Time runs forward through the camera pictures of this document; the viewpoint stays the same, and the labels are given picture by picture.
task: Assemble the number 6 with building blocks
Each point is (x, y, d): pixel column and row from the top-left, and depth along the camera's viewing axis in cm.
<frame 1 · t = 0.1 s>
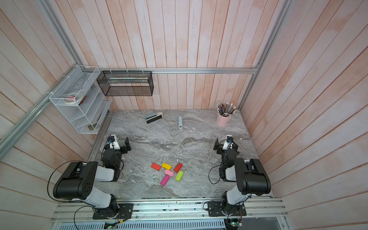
left hand: (121, 139, 91), fingers open
right hand: (224, 138, 91), fingers open
red block: (155, 166, 90), on the table
yellow block: (166, 166, 90), on the table
red block 2: (178, 167, 90), on the table
light pink block: (169, 173, 88), on the table
lime green block: (179, 176, 86), point 2 cm above the table
magenta block: (164, 181, 85), on the table
pink pencil cup: (222, 120, 109), point 5 cm above the table
black stapler: (154, 117, 113), point 4 cm above the table
bundle of pencils: (225, 109, 109), point 11 cm above the table

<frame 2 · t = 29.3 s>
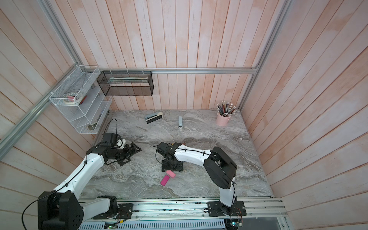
left hand: (136, 155, 83), fingers open
right hand: (168, 169, 86), fingers open
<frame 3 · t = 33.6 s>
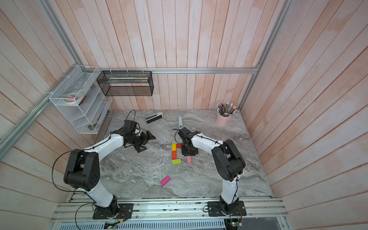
left hand: (152, 143, 90), fingers open
right hand: (187, 153, 95), fingers open
light pink block: (189, 159, 92), point 2 cm above the table
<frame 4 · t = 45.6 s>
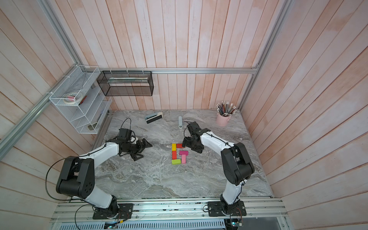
left hand: (148, 151, 89), fingers open
right hand: (188, 146, 94), fingers open
light pink block: (183, 159, 94), on the table
magenta block: (183, 152, 98), on the table
